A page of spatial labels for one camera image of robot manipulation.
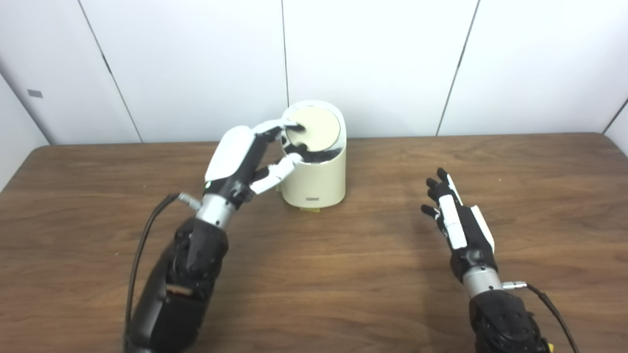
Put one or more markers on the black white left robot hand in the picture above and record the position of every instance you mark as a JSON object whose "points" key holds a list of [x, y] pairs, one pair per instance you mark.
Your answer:
{"points": [[230, 157]]}

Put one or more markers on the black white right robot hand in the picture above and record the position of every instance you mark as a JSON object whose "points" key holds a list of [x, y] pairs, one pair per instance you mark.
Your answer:
{"points": [[471, 240]]}

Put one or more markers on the cream-colored desktop bin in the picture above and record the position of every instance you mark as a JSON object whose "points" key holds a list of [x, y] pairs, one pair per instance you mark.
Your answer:
{"points": [[319, 181]]}

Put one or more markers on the round cream bin lid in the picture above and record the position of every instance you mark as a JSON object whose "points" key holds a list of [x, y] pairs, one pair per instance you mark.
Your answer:
{"points": [[319, 130]]}

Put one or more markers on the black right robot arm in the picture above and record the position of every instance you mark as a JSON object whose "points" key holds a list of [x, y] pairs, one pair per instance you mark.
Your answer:
{"points": [[500, 318]]}

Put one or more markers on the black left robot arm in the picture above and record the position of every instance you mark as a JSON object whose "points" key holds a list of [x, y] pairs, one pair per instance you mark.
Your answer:
{"points": [[186, 274]]}

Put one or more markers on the yellow tape piece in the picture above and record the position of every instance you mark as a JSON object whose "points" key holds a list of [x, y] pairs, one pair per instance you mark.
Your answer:
{"points": [[310, 209]]}

